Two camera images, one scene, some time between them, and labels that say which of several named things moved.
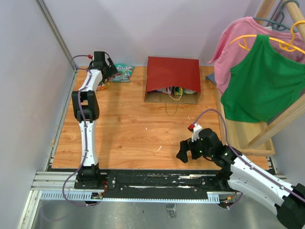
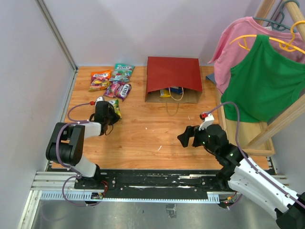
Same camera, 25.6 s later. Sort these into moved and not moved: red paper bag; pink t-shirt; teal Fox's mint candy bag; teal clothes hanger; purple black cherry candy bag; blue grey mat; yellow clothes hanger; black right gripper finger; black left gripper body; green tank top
Moved: purple black cherry candy bag; black right gripper finger; black left gripper body
Not moved: yellow clothes hanger; teal Fox's mint candy bag; pink t-shirt; teal clothes hanger; green tank top; red paper bag; blue grey mat
